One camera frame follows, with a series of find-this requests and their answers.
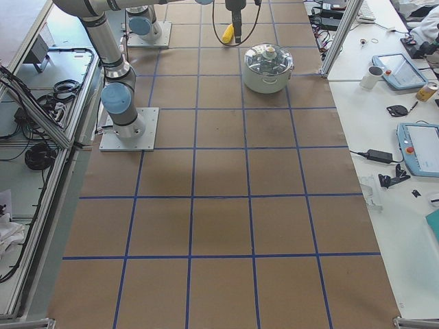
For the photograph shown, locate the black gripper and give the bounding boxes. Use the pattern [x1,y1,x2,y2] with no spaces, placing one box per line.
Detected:
[225,0,246,43]

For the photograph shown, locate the yellow corn cob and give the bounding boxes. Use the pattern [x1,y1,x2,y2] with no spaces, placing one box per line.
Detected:
[221,24,234,45]

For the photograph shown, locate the glass pot lid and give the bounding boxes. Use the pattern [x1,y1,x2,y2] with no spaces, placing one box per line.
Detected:
[244,43,294,76]

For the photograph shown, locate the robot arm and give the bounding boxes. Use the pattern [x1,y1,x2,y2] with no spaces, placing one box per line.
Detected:
[54,1,165,138]
[125,1,246,45]

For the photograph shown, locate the pale green steel pot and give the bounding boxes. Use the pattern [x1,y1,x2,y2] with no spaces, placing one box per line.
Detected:
[243,43,294,94]

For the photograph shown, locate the white mug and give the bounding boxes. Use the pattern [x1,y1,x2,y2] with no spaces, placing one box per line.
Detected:
[359,66,384,90]

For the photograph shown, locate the far blue teach pendant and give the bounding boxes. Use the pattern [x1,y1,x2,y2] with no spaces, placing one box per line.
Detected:
[372,53,428,90]

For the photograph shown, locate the blue teach pendant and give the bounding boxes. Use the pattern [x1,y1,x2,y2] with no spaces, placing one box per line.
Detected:
[396,123,438,178]
[372,53,428,90]

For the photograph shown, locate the yellow drink can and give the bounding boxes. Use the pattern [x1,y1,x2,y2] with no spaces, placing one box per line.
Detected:
[415,82,438,101]

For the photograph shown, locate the black power adapter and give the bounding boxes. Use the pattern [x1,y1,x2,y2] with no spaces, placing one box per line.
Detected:
[367,149,393,164]

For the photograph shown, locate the near blue teach pendant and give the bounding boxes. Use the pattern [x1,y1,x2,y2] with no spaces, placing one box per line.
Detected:
[396,123,438,178]

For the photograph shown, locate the white cloth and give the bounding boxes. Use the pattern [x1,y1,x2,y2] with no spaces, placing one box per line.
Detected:
[0,189,25,261]

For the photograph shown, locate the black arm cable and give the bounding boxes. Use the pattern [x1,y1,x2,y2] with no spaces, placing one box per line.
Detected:
[211,0,272,47]

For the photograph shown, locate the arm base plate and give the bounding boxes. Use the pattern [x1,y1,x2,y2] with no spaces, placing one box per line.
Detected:
[99,108,159,151]
[128,18,172,49]

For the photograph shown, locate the aluminium frame post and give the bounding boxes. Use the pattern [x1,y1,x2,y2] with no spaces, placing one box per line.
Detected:
[320,0,363,77]

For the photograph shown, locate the coiled black cables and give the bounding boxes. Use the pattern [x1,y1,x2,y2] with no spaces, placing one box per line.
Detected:
[24,142,58,171]

